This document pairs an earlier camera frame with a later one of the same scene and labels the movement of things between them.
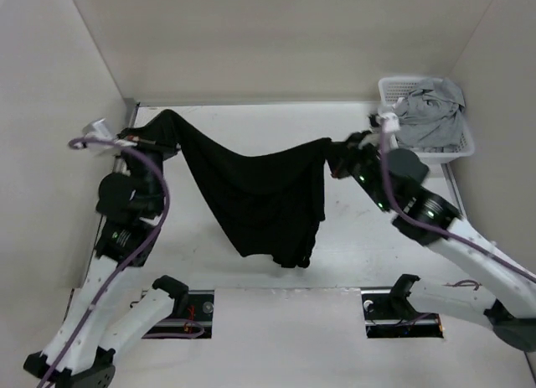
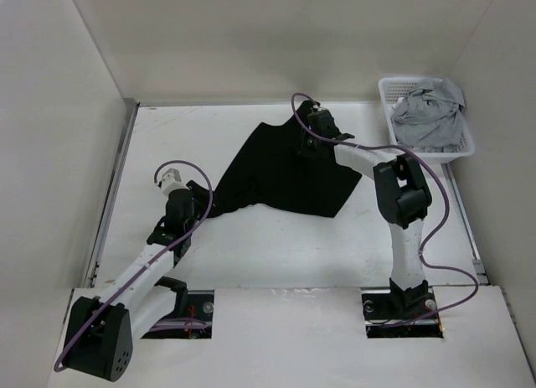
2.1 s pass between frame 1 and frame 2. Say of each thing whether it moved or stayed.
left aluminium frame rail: stayed
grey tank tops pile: stayed
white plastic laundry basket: stayed
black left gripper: moved
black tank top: moved
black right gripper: moved
